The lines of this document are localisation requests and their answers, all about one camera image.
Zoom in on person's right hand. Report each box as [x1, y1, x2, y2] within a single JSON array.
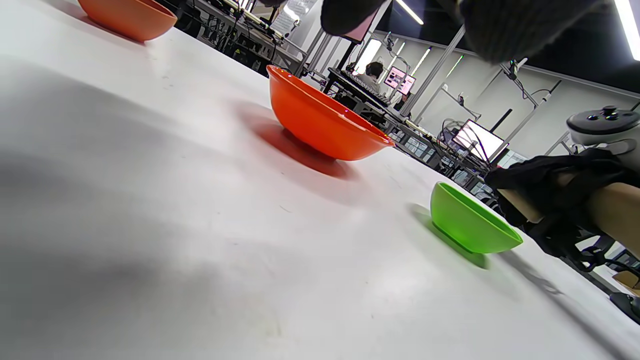
[[485, 149, 640, 252]]

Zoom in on person's left hand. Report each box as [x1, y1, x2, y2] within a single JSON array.
[[320, 0, 603, 64]]

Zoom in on small green bowl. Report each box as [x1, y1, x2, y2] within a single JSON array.
[[430, 181, 524, 255]]

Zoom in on large orange bowl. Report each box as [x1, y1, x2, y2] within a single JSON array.
[[266, 65, 396, 162]]

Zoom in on small orange bowl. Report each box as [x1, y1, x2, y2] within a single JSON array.
[[77, 0, 178, 42]]

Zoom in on person's right forearm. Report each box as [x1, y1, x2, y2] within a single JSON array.
[[587, 182, 640, 258]]

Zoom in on white screen monitor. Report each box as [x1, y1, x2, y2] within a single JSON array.
[[452, 119, 507, 163]]

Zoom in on ceiling light strip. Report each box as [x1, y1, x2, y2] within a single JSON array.
[[614, 0, 640, 62], [395, 0, 425, 26]]

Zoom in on small pink screen monitor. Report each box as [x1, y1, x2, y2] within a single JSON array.
[[384, 66, 417, 96]]

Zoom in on large pink screen monitor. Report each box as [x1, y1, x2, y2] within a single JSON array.
[[342, 7, 383, 45]]

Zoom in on aluminium frame post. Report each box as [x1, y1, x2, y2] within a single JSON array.
[[400, 25, 467, 118]]

